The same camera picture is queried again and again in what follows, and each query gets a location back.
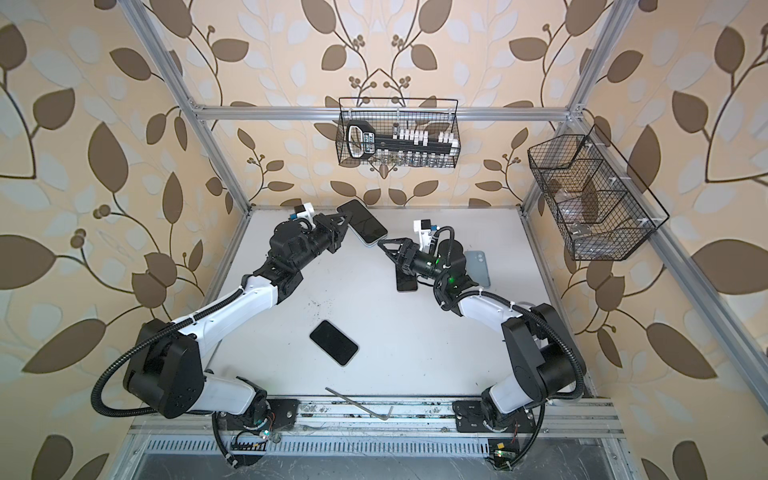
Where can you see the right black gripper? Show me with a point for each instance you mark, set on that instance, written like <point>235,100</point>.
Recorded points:
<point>410,252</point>

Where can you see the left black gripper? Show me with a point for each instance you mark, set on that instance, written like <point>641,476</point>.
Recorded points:
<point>332,232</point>

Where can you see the black phone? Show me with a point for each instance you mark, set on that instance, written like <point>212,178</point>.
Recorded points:
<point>334,342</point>
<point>405,282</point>
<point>367,228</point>

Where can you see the pale blue phone case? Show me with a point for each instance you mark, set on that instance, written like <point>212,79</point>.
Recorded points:
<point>477,268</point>

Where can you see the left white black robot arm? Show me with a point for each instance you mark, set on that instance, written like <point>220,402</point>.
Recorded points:
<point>163,373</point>

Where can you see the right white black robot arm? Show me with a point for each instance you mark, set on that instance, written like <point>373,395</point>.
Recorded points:
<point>546,364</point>

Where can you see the black phone tilted front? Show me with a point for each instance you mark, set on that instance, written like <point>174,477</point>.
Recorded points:
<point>334,342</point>

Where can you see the black socket holder tool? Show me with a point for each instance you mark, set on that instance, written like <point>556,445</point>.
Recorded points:
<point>364,141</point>

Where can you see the metal hex key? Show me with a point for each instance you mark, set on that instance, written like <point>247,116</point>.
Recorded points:
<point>361,406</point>

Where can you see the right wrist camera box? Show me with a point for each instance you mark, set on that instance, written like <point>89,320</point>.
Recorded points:
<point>425,231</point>

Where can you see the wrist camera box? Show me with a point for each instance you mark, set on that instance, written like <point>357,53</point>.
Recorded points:
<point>303,211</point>
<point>425,231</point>

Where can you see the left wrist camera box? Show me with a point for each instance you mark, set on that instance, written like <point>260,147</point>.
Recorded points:
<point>303,211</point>

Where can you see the black wire basket back wall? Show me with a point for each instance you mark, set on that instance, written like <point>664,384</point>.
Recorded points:
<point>432,113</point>

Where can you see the black wire basket wall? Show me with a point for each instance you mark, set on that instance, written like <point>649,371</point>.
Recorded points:
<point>602,207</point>
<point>432,113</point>

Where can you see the black wire basket right wall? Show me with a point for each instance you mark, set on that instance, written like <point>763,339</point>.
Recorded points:
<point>602,207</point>

